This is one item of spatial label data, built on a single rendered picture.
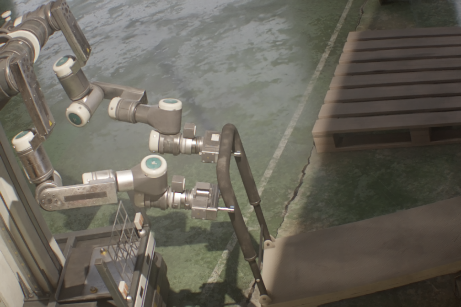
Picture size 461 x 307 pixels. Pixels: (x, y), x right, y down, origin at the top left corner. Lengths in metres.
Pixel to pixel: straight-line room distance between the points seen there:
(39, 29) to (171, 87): 2.43
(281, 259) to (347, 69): 1.59
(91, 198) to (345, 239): 1.02
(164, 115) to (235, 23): 2.90
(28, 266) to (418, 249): 1.49
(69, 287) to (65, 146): 1.90
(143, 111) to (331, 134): 1.24
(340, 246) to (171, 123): 0.76
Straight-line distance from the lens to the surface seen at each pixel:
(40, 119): 2.28
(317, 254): 2.87
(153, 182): 2.40
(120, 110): 2.77
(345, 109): 3.85
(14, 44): 2.43
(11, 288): 2.98
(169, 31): 5.81
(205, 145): 2.70
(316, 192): 3.54
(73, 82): 2.79
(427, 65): 4.12
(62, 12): 2.65
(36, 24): 2.59
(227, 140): 2.57
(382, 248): 2.82
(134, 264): 2.93
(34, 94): 2.27
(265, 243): 2.96
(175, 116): 2.69
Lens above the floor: 2.02
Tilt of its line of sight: 30 degrees down
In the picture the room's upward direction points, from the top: 19 degrees counter-clockwise
